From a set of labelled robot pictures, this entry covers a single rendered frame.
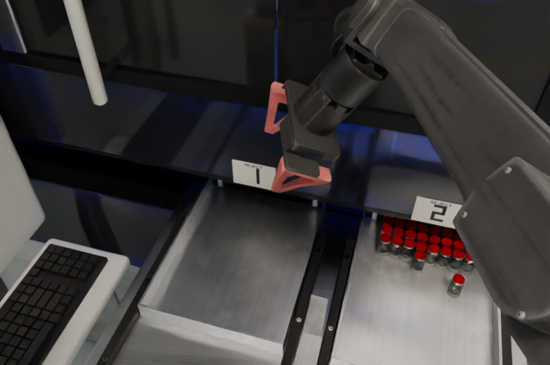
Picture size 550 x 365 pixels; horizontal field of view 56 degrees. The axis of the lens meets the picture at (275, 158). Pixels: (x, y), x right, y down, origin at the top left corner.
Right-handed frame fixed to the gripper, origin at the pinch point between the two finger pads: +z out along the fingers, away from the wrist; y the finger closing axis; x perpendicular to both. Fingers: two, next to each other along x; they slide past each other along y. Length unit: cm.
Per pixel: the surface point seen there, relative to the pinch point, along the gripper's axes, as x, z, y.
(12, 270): -20, 116, -29
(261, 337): 12.0, 27.4, 14.9
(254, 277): 14.9, 32.9, 2.0
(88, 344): 11, 144, -18
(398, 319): 34.9, 18.8, 12.9
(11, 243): -25, 63, -13
